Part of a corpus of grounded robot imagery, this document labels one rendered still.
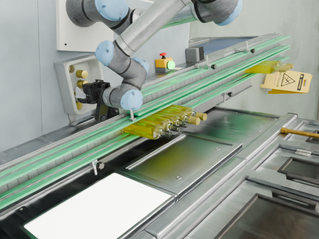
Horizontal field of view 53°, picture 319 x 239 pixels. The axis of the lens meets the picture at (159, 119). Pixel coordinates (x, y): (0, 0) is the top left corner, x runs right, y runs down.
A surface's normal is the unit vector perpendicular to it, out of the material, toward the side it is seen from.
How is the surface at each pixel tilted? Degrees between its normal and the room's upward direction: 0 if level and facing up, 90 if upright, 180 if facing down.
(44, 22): 0
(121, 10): 8
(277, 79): 76
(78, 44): 0
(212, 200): 90
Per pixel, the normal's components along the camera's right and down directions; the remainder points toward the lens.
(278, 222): -0.11, -0.93
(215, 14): -0.22, 0.93
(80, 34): 0.74, 0.15
